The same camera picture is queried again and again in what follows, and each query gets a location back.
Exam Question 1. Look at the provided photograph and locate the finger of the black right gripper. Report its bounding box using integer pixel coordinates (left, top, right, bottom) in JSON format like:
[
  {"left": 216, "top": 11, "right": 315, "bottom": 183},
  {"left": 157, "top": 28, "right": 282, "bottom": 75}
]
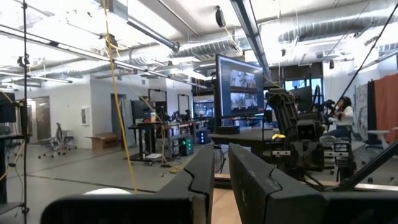
[
  {"left": 307, "top": 142, "right": 320, "bottom": 170},
  {"left": 295, "top": 142, "right": 308, "bottom": 170}
]

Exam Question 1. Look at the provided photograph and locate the green-lit computer case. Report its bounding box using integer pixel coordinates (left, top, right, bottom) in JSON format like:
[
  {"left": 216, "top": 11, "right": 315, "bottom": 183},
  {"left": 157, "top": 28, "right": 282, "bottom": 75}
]
[{"left": 178, "top": 136, "right": 195, "bottom": 156}]

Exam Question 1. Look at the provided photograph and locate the black pole stand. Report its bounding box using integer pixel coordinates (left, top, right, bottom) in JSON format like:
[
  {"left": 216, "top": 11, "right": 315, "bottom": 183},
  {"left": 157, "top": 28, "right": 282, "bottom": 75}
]
[{"left": 18, "top": 0, "right": 31, "bottom": 224}]

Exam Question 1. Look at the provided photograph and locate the brown cardboard box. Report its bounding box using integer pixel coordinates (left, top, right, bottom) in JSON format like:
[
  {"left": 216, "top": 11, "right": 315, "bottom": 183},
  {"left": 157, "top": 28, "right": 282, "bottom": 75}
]
[{"left": 86, "top": 133, "right": 119, "bottom": 151}]

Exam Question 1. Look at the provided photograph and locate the large black display monitor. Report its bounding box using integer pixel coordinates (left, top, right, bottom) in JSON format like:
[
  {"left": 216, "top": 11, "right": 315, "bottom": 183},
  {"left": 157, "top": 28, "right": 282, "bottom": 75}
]
[{"left": 214, "top": 53, "right": 266, "bottom": 125}]

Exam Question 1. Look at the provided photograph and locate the orange curtain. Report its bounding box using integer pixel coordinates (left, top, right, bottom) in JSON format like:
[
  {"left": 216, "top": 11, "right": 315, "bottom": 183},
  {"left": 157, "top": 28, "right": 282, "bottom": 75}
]
[{"left": 373, "top": 73, "right": 398, "bottom": 144}]

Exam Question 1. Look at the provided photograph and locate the black standing desk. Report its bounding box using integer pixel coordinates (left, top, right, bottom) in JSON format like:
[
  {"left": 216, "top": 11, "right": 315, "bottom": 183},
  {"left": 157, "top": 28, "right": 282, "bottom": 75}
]
[{"left": 127, "top": 121, "right": 175, "bottom": 162}]

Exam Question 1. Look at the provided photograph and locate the dark background monitor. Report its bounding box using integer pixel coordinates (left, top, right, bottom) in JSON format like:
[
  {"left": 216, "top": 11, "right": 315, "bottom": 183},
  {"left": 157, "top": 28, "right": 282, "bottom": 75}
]
[{"left": 0, "top": 91, "right": 17, "bottom": 124}]

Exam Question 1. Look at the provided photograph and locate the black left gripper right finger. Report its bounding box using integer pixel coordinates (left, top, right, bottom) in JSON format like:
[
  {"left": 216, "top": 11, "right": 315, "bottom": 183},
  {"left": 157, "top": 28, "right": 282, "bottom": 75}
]
[{"left": 228, "top": 143, "right": 398, "bottom": 224}]

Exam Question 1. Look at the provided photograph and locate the blue-lit computer case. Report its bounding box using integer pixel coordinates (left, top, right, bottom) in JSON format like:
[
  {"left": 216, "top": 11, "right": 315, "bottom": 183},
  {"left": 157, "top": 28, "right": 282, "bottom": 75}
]
[{"left": 196, "top": 129, "right": 208, "bottom": 144}]

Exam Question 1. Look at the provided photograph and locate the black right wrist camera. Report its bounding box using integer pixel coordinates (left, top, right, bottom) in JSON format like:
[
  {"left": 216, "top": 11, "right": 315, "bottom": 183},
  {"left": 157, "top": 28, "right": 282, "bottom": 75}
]
[{"left": 295, "top": 119, "right": 324, "bottom": 141}]

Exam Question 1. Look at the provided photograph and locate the black ceiling cable reel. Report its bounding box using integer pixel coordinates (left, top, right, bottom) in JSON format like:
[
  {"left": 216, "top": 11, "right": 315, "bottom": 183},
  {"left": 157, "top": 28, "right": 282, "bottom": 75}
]
[{"left": 215, "top": 5, "right": 227, "bottom": 28}]

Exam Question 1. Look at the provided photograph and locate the black diagonal pole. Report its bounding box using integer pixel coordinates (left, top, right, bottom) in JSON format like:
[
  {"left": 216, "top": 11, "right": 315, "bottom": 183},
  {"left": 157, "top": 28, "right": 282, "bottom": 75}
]
[{"left": 329, "top": 1, "right": 398, "bottom": 116}]

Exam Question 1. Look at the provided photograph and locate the yellow hanging cable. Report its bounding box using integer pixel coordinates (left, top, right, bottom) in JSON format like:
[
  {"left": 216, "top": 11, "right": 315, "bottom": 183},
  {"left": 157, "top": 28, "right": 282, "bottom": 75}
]
[{"left": 102, "top": 0, "right": 139, "bottom": 194}]

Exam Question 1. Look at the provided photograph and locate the white lined trash can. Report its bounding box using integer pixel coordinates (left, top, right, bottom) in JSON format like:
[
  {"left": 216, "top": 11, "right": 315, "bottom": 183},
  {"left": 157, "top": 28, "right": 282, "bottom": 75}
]
[{"left": 83, "top": 187, "right": 133, "bottom": 196}]

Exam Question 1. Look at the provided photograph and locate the black desk monitor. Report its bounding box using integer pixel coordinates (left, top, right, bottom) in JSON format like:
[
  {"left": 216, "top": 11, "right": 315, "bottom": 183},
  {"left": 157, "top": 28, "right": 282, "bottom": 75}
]
[{"left": 130, "top": 99, "right": 155, "bottom": 121}]

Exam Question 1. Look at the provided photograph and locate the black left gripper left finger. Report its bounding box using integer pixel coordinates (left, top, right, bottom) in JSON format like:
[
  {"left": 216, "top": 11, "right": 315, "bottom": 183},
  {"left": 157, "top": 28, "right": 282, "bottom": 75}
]
[{"left": 40, "top": 143, "right": 215, "bottom": 224}]

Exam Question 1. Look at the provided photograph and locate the person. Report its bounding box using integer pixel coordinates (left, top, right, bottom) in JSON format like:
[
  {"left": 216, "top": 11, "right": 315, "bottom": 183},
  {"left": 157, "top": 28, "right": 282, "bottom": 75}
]
[{"left": 325, "top": 96, "right": 355, "bottom": 139}]

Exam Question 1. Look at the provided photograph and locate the grey office chair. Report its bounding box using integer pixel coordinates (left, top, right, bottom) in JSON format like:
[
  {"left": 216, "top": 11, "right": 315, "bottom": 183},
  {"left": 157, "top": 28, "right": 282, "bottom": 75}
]
[{"left": 37, "top": 122, "right": 77, "bottom": 159}]

